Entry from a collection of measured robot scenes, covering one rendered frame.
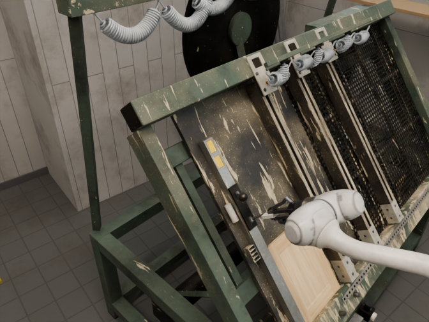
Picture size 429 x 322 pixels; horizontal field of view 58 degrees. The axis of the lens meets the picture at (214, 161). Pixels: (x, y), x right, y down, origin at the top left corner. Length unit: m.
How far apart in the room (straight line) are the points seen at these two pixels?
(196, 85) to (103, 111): 2.00
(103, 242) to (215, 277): 1.03
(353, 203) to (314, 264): 0.73
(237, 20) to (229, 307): 1.46
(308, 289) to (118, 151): 2.37
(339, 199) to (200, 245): 0.54
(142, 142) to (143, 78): 2.15
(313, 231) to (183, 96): 0.71
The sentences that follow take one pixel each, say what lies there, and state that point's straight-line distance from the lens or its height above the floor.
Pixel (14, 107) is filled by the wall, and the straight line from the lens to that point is 4.10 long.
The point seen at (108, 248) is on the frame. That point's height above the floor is 0.79.
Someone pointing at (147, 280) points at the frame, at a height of 0.79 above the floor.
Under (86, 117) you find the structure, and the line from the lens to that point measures 1.85.
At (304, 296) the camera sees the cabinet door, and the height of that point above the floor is 0.98.
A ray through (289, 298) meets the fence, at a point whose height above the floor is 1.04.
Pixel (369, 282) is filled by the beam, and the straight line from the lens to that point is 2.24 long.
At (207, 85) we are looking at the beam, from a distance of 1.61.
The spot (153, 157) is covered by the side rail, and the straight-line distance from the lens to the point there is 1.44.
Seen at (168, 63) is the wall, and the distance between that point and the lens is 3.67.
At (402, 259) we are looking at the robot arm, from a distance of 1.23.
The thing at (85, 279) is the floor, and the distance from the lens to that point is 3.31.
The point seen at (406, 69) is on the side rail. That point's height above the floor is 1.46.
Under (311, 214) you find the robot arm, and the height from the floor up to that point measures 1.70.
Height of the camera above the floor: 2.49
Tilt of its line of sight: 35 degrees down
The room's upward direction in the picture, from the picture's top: 1 degrees clockwise
